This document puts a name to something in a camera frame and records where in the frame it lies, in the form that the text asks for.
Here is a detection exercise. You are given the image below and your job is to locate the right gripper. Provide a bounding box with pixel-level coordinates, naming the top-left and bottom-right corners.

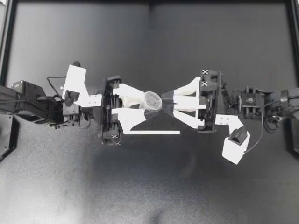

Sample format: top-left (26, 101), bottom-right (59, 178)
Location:
top-left (172, 69), bottom-right (231, 134)

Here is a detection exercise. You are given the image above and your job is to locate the small clear plastic cup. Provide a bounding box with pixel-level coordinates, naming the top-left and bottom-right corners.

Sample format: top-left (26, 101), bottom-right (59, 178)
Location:
top-left (142, 91), bottom-right (163, 113)

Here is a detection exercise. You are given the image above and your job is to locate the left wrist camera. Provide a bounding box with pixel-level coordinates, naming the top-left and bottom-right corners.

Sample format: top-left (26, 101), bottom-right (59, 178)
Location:
top-left (61, 61), bottom-right (102, 108)

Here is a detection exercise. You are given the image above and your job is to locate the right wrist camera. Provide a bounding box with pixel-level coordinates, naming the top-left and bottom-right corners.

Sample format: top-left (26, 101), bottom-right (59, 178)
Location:
top-left (215, 113), bottom-right (251, 166)

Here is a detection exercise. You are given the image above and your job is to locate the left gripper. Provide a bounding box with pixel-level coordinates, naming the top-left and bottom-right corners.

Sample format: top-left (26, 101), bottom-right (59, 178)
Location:
top-left (100, 75), bottom-right (181, 147)

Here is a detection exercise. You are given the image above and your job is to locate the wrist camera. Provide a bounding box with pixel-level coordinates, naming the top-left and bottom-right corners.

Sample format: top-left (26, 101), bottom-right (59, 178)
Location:
top-left (61, 61), bottom-right (102, 108)
top-left (215, 113), bottom-right (251, 166)

